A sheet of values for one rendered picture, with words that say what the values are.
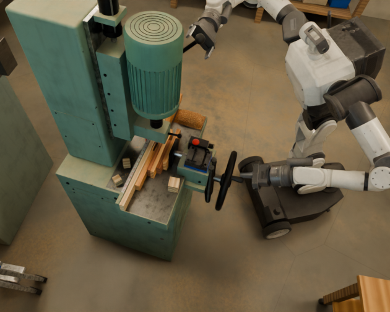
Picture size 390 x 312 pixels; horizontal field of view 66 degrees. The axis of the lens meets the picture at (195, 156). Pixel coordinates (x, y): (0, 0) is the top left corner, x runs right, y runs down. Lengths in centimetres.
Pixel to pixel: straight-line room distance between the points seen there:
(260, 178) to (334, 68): 49
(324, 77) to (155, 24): 63
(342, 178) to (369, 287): 76
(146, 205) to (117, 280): 93
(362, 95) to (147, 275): 157
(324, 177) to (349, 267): 132
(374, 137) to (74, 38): 98
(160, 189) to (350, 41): 92
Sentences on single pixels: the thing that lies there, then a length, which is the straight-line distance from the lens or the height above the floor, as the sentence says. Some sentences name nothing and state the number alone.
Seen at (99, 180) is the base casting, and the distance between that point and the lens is 143.
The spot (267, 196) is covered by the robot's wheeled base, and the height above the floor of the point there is 19.
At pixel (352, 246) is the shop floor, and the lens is 250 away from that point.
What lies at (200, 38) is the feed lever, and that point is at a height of 142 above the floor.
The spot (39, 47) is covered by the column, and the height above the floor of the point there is 141.
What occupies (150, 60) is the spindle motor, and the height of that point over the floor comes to 145.
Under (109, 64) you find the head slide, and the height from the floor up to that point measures 138.
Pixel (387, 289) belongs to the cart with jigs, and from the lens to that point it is 186.
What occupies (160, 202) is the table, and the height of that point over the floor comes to 90.
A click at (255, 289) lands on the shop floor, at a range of 213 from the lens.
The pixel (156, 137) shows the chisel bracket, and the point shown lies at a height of 103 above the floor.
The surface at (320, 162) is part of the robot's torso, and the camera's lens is 185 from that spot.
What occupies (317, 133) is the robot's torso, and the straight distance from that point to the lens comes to 159.
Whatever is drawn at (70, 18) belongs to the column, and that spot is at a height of 152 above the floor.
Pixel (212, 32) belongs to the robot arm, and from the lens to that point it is 127.
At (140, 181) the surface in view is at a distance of 124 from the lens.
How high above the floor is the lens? 202
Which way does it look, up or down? 55 degrees down
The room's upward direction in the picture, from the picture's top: 9 degrees clockwise
